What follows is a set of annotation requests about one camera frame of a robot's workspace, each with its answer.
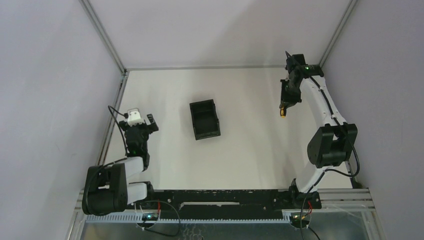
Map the aluminium frame front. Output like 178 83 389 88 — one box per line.
66 188 385 240

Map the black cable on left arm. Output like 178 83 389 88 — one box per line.
108 105 130 157

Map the black plastic bin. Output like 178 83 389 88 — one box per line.
189 99 221 141

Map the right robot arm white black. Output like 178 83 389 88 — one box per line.
279 52 360 208

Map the left controller board with wires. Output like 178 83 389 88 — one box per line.
136 200 182 238

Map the controller board with wires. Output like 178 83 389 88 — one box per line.
289 200 321 240
136 200 182 238

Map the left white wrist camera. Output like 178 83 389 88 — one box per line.
126 108 146 127

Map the right controller board with wires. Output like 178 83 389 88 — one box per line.
289 200 321 240

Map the yellow black screwdriver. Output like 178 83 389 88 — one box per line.
280 108 287 118

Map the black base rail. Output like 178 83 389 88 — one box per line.
147 189 322 220

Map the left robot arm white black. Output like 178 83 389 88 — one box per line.
81 111 159 216

